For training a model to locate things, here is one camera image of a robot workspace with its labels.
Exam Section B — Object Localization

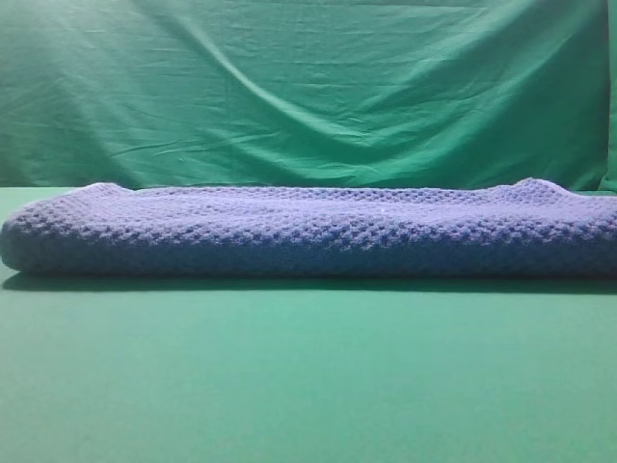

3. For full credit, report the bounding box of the blue waffle-weave towel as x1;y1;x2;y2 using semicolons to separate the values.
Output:
1;178;616;278

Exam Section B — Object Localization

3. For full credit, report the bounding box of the green backdrop cloth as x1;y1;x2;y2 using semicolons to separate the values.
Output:
1;1;616;191

